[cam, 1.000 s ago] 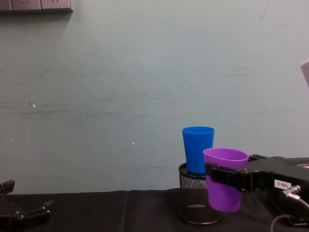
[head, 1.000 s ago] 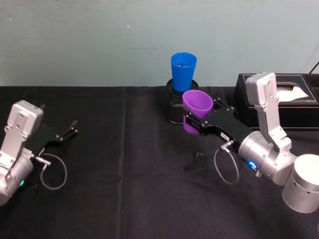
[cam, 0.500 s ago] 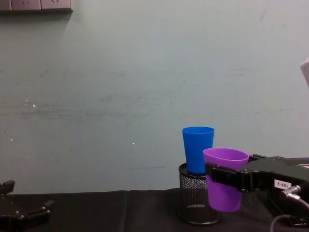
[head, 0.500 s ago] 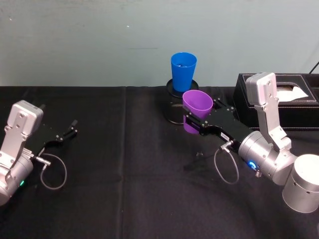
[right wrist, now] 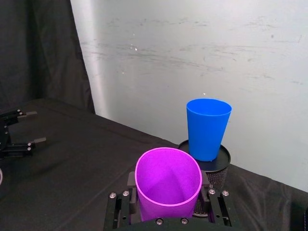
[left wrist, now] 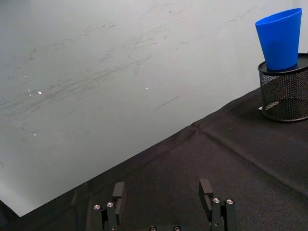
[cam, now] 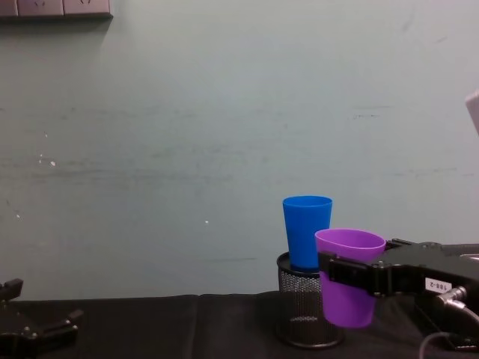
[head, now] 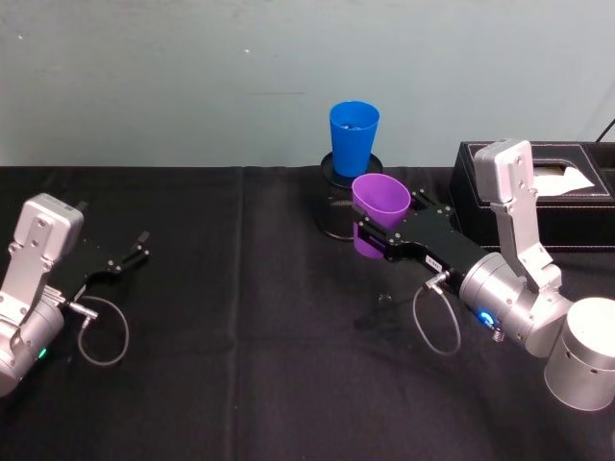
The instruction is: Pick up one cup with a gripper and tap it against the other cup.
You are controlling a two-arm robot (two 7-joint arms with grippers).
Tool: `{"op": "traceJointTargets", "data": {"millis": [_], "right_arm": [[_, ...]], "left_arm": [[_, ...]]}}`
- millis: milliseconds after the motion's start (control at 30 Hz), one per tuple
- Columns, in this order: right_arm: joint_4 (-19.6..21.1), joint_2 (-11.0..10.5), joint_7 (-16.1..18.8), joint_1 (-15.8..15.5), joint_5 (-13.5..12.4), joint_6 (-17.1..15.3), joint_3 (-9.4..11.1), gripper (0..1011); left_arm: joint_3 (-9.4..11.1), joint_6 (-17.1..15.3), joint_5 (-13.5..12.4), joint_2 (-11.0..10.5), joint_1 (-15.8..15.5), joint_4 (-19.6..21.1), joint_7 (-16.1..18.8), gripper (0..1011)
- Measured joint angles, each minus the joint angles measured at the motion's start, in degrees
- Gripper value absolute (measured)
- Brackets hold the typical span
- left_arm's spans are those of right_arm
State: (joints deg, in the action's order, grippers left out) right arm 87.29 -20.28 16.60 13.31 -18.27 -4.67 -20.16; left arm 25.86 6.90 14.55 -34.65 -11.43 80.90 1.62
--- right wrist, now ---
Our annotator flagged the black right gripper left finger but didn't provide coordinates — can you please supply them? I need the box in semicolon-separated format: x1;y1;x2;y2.
103;171;141;230

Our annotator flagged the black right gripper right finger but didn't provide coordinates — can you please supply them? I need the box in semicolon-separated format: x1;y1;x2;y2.
197;170;236;227

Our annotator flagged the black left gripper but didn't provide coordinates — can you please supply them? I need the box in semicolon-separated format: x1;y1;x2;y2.
0;108;47;160

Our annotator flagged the purple plastic cup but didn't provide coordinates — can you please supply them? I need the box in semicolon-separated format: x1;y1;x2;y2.
134;147;203;222

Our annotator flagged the black mesh round holder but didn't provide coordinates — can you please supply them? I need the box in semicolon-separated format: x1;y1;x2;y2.
178;139;232;218

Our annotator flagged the black table cloth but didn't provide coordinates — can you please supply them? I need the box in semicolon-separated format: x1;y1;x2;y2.
0;97;308;231

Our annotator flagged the blue plastic cup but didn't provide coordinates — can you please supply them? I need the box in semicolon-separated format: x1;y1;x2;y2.
186;97;233;162

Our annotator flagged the black hanging cloth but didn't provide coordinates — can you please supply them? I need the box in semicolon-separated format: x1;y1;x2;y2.
0;0;96;114

